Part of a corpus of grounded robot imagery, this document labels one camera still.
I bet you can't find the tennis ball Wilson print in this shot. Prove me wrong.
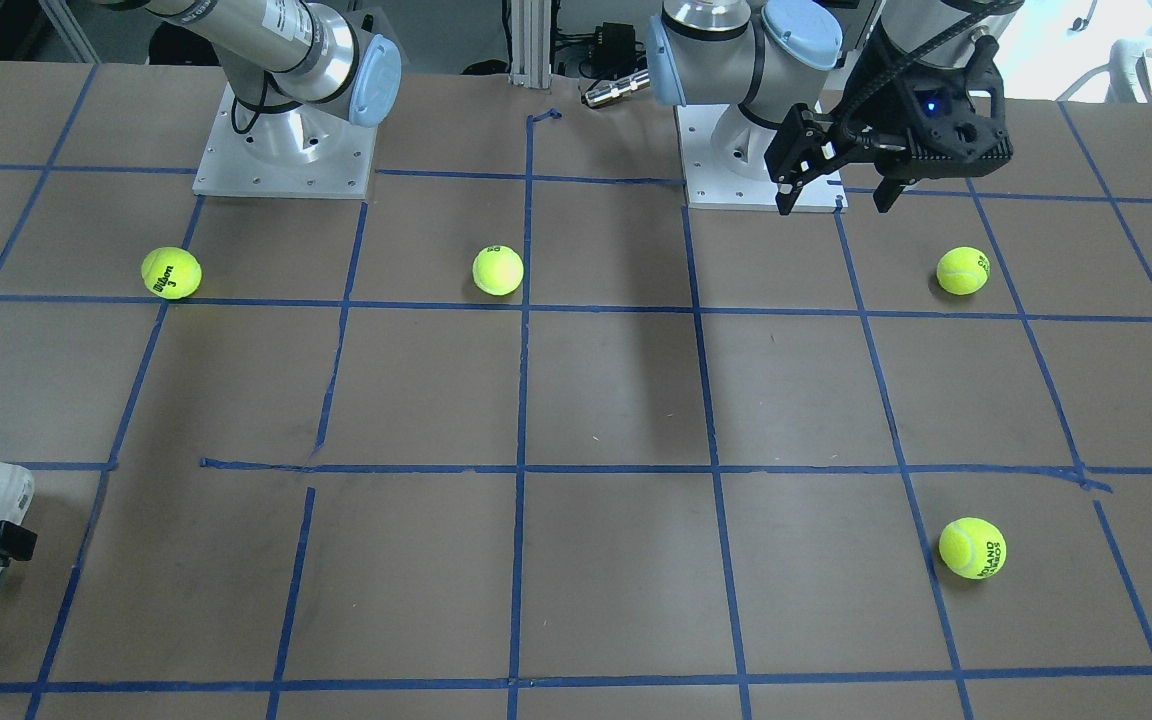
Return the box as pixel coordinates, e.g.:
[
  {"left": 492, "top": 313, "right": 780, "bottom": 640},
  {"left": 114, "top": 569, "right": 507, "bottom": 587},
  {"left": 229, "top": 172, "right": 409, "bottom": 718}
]
[{"left": 141, "top": 247, "right": 204, "bottom": 300}]

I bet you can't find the silver metal connector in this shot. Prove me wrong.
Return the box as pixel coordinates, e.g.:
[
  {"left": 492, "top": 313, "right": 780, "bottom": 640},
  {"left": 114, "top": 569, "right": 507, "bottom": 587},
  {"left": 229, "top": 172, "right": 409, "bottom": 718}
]
[{"left": 579, "top": 69, "right": 652, "bottom": 109}]

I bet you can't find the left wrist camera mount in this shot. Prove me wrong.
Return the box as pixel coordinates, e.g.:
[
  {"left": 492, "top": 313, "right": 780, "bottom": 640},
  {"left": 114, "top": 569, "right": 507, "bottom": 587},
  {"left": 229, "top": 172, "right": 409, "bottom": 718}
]
[{"left": 893, "top": 35, "right": 1007, "bottom": 164}]

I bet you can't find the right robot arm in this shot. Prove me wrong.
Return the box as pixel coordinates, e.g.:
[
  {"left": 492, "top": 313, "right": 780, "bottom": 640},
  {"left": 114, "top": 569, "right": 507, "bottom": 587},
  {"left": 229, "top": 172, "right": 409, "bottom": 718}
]
[{"left": 0, "top": 1, "right": 402, "bottom": 568}]

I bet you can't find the black power adapter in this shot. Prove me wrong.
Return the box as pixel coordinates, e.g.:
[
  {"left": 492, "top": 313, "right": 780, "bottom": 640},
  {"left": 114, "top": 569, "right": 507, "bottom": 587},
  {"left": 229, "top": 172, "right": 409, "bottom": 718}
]
[{"left": 589, "top": 22, "right": 637, "bottom": 76}]

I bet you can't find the tennis ball near left gripper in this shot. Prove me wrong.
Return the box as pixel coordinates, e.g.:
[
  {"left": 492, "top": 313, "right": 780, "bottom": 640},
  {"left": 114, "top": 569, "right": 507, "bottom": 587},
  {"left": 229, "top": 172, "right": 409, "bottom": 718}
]
[{"left": 937, "top": 518, "right": 1007, "bottom": 579}]

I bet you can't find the tennis ball far corner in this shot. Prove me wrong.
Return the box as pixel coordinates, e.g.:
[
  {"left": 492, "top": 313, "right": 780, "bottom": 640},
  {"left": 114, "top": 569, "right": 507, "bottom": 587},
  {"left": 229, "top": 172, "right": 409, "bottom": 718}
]
[{"left": 934, "top": 247, "right": 992, "bottom": 297}]

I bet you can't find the tennis ball Roland Garros centre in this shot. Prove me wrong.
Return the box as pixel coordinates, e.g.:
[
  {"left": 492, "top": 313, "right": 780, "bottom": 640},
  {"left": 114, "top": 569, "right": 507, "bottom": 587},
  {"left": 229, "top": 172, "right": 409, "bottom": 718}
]
[{"left": 471, "top": 245, "right": 525, "bottom": 297}]

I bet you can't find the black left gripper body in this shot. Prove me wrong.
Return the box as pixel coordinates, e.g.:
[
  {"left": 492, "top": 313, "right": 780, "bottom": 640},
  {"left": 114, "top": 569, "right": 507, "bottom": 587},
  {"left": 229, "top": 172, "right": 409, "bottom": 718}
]
[{"left": 851, "top": 35, "right": 996, "bottom": 181}]

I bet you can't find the aluminium frame post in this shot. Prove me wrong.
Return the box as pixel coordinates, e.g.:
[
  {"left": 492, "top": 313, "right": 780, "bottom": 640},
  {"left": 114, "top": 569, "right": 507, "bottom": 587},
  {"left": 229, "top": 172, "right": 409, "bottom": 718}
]
[{"left": 506, "top": 0, "right": 554, "bottom": 91}]

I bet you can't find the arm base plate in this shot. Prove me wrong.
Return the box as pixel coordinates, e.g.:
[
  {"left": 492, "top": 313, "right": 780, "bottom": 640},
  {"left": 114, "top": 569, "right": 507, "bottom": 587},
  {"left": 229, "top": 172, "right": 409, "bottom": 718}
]
[
  {"left": 192, "top": 86, "right": 376, "bottom": 200},
  {"left": 674, "top": 104, "right": 847, "bottom": 213}
]

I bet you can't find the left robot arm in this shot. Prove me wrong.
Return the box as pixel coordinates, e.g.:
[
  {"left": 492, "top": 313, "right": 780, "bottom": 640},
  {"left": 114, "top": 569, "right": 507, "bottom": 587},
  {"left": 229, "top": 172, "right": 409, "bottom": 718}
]
[{"left": 646, "top": 1, "right": 1020, "bottom": 215}]

